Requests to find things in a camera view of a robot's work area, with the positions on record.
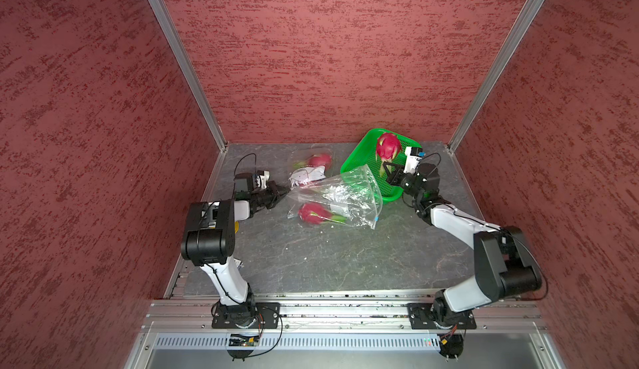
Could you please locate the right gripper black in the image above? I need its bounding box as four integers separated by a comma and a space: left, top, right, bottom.
384, 161, 424, 199

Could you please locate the clear zip-top bag front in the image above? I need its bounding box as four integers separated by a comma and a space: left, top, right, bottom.
286, 165, 383, 229

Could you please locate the clear zip-top bag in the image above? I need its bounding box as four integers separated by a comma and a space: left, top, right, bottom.
287, 147, 334, 187
286, 165, 383, 229

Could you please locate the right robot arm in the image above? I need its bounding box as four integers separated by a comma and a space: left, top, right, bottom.
383, 163, 544, 328

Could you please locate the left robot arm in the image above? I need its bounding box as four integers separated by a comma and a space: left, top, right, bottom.
181, 171, 290, 329

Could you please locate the clear zip-top bag rear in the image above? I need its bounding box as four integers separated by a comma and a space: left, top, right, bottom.
287, 147, 334, 187

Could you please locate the rear bag upper dragon fruit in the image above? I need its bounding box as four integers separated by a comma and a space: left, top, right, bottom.
294, 153, 333, 169

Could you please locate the white paper card rear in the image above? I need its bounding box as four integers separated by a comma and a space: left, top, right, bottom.
289, 167, 325, 187

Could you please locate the green plastic basket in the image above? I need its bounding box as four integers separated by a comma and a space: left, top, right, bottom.
339, 128, 424, 205

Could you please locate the left corner aluminium profile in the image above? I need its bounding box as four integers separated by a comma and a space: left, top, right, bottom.
147, 0, 228, 154

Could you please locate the corner aluminium profile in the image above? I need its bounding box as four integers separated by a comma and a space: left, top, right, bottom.
448, 0, 545, 155
147, 0, 228, 154

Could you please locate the right corner aluminium profile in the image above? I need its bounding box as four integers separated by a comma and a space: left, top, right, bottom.
448, 0, 545, 155

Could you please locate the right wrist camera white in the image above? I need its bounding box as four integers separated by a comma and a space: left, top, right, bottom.
404, 147, 425, 174

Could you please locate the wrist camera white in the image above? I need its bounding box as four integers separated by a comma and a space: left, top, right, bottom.
251, 170, 271, 190
404, 147, 425, 174

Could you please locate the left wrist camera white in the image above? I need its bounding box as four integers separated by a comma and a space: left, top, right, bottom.
251, 170, 271, 190

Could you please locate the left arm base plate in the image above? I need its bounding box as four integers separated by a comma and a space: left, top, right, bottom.
211, 302, 281, 330

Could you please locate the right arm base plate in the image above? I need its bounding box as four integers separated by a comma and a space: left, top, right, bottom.
407, 301, 477, 331

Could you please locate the aluminium rail frame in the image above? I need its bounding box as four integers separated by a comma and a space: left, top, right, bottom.
125, 289, 565, 368

